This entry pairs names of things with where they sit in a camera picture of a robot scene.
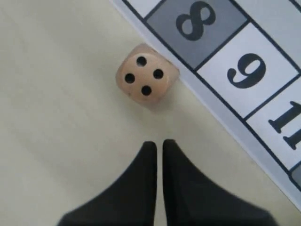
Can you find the beige wooden die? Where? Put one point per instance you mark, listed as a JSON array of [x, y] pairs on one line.
[[146, 76]]

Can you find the paper game board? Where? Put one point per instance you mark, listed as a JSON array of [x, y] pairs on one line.
[[242, 59]]

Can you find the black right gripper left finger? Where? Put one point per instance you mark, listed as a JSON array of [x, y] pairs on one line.
[[129, 201]]

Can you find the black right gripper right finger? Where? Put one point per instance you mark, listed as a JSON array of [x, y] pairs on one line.
[[192, 199]]

